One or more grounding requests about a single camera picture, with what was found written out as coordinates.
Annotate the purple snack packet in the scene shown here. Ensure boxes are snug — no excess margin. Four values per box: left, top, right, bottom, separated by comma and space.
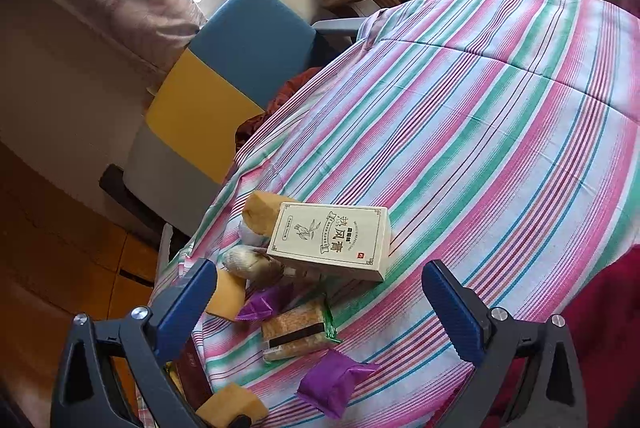
235, 284, 297, 322
296, 349, 381, 419

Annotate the cream printed carton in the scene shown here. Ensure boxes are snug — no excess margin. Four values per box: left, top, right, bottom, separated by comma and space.
266, 202, 390, 283

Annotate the dark red cloth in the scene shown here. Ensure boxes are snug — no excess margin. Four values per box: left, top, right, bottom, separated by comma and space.
234, 66, 327, 149

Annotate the blue yellow grey chair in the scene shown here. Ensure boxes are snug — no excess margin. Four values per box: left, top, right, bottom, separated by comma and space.
99, 0, 368, 241

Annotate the white sock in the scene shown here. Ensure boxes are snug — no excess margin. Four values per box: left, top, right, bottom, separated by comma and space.
221, 245, 287, 285

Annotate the yellow bread packet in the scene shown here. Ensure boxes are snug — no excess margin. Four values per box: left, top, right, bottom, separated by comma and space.
196, 383, 269, 427
205, 269, 247, 322
242, 191, 291, 239

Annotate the white bed frame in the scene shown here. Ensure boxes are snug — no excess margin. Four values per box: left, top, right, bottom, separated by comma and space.
159, 223, 174, 261

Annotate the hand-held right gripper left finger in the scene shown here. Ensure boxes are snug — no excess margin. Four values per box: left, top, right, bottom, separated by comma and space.
50, 258, 251, 428

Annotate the dark red box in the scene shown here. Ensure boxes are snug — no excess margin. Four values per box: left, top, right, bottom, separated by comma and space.
172, 345, 213, 411

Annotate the red blanket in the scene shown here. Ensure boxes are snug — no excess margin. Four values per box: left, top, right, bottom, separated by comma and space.
487, 245, 640, 428

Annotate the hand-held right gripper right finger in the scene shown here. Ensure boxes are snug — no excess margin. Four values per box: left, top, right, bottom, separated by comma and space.
421, 259, 588, 428

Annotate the green cracker packet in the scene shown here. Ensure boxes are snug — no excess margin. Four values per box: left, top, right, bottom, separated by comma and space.
261, 295, 344, 363

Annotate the striped bed sheet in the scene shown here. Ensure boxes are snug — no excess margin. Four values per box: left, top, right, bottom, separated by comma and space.
135, 0, 640, 428

